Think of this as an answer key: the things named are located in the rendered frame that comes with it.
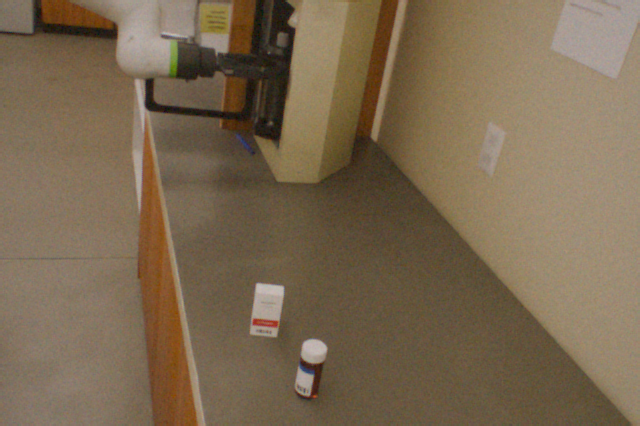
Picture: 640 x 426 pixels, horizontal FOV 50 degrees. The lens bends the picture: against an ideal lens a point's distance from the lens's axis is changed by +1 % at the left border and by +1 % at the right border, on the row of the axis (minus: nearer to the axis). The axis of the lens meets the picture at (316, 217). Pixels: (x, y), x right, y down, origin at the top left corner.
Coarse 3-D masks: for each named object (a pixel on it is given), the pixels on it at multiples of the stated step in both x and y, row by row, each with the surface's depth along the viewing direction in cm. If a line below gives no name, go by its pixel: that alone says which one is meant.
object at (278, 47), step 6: (282, 36) 171; (288, 36) 172; (270, 42) 174; (276, 42) 175; (282, 42) 172; (264, 48) 173; (270, 48) 171; (276, 48) 171; (282, 48) 171; (288, 48) 172; (282, 54) 170; (288, 54) 171
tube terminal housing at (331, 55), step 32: (288, 0) 168; (320, 0) 157; (352, 0) 161; (320, 32) 161; (352, 32) 167; (320, 64) 165; (352, 64) 173; (320, 96) 169; (352, 96) 181; (288, 128) 170; (320, 128) 173; (352, 128) 189; (288, 160) 175; (320, 160) 177
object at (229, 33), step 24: (168, 0) 180; (192, 0) 181; (216, 0) 182; (240, 0) 183; (168, 24) 183; (192, 24) 184; (216, 24) 185; (240, 24) 186; (216, 48) 188; (240, 48) 189; (216, 72) 191; (144, 96) 192; (168, 96) 193; (192, 96) 194; (216, 96) 195; (240, 96) 196
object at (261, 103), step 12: (264, 60) 173; (276, 60) 170; (264, 84) 175; (276, 84) 174; (264, 96) 176; (276, 96) 175; (264, 108) 177; (276, 108) 177; (264, 120) 178; (276, 120) 178
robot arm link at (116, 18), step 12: (72, 0) 157; (84, 0) 157; (96, 0) 158; (108, 0) 160; (120, 0) 161; (132, 0) 163; (144, 0) 165; (156, 0) 168; (96, 12) 162; (108, 12) 162; (120, 12) 163; (132, 12) 164; (144, 12) 164; (156, 12) 167; (120, 24) 165; (156, 24) 166
